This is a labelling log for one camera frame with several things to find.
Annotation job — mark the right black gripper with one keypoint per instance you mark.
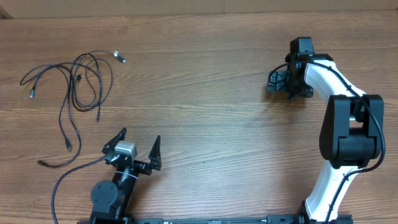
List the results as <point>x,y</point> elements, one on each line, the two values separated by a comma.
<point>292,90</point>

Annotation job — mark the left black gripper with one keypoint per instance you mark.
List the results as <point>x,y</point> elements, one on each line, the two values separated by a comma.
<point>153,158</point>

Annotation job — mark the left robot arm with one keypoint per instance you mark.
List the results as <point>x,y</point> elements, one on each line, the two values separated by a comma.
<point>111,198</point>

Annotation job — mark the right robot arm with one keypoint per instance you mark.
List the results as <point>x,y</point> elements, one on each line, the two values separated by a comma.
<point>351,139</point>

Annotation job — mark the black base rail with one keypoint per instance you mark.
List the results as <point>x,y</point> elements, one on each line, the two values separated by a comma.
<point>214,221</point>

